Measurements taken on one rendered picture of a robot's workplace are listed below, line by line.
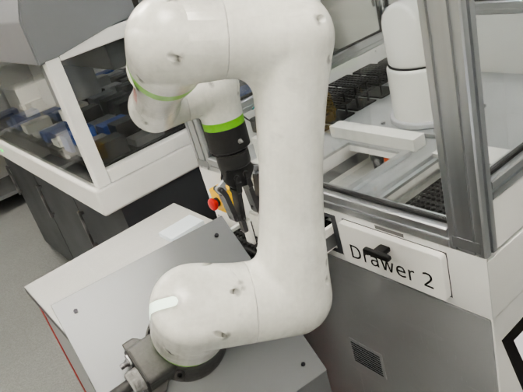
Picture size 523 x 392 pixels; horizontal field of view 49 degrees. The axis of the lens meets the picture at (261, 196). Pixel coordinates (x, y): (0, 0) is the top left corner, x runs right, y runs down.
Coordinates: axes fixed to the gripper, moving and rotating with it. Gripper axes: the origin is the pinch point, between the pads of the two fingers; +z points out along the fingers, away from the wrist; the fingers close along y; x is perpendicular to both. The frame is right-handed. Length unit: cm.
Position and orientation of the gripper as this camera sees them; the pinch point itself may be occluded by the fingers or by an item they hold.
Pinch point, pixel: (252, 227)
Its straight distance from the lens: 136.5
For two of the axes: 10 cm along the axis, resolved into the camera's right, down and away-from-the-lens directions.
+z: 2.3, 8.8, 4.2
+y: -7.6, 4.3, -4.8
